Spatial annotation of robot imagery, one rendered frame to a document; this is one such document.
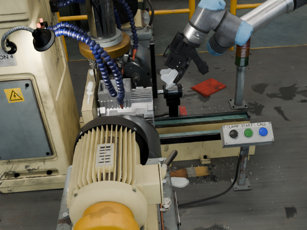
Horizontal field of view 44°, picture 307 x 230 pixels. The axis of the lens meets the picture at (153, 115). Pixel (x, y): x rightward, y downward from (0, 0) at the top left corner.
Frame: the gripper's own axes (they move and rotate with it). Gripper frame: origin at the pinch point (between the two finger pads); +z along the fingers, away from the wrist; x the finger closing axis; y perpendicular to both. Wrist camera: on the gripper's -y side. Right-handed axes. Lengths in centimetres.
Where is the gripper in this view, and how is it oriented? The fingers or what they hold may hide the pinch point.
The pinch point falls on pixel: (169, 86)
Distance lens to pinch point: 137.7
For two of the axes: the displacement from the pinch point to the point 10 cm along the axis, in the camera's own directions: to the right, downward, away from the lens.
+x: 0.5, 5.9, -8.1
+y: -8.9, -3.4, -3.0
